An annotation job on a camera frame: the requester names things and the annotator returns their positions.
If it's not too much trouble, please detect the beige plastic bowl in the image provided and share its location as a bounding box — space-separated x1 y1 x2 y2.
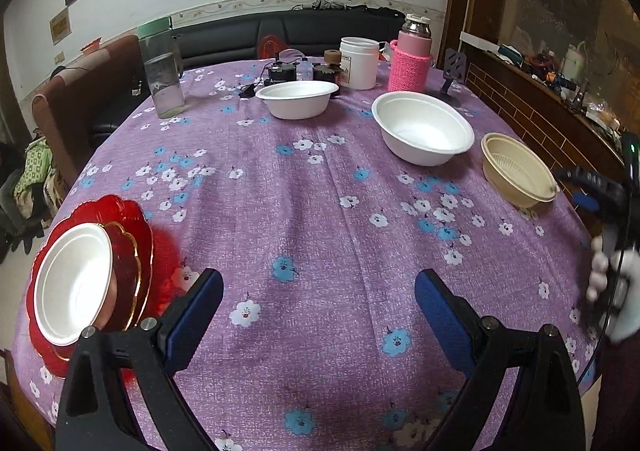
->
480 133 559 208

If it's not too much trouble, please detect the large white paper bowl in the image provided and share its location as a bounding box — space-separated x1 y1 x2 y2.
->
371 92 475 167

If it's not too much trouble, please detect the small white paper bowl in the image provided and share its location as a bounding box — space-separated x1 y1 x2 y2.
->
256 81 338 121

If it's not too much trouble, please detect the white gloved right hand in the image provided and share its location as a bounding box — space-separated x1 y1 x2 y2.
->
586 235 640 344

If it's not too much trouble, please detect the large red scalloped plate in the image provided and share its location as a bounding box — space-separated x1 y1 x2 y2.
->
25 194 153 377

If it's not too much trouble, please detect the brick-pattern side counter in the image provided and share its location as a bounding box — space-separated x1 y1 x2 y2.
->
461 44 624 182

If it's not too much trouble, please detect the white paper plate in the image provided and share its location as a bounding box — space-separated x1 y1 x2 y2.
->
34 223 117 347

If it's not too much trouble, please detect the small red gold-rimmed plate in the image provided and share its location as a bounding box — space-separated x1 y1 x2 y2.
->
103 222 142 332

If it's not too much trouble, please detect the black phone stand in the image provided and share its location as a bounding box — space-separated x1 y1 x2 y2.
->
435 48 466 108

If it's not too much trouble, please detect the pink knit-sleeved thermos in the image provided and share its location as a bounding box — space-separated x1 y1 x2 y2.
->
387 14 432 93

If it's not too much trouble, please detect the purple floral tablecloth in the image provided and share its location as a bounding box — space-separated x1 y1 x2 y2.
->
12 56 599 451

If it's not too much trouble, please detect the white plastic jar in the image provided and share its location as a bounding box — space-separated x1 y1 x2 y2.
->
340 36 380 90

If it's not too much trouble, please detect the black gear device right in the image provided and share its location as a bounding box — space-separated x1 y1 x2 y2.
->
312 49 342 85

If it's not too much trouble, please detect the black gear device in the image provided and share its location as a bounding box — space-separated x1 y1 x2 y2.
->
312 49 342 85
265 60 297 86

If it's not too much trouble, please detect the brown armchair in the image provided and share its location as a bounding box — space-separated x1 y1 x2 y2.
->
32 35 150 186

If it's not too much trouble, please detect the black leather sofa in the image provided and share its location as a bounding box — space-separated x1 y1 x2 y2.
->
89 8 407 135

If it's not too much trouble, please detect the black charger plug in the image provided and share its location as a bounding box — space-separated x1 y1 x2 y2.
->
239 83 256 99

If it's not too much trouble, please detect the black gear device left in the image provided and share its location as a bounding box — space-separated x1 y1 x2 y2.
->
265 60 297 86

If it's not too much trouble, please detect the clear green-lidded water bottle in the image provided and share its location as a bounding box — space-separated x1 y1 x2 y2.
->
137 17 186 119

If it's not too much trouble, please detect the red plastic bag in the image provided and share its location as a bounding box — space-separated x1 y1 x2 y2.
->
257 34 288 59

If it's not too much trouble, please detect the small wall plaque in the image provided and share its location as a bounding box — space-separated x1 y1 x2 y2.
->
49 7 72 45

